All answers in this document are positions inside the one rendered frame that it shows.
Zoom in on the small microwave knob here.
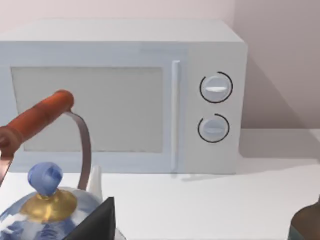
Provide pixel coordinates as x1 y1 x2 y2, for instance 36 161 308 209
200 118 227 141

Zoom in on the large microwave knob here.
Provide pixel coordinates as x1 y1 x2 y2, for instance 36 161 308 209
201 75 231 100

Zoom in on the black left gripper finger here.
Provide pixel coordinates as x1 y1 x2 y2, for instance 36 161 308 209
65 196 116 240

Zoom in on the microwave door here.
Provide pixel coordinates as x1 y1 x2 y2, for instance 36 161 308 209
0 47 189 176

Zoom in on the pale microwave oven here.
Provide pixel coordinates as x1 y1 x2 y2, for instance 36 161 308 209
0 19 249 176

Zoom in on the dark brown bottle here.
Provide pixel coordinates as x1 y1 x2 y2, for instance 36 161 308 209
290 193 320 240

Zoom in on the microwave door handle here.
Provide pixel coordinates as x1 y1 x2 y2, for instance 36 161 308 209
171 59 182 174

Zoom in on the blue and white teapot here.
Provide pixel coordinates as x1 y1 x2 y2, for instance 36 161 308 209
0 90 126 240

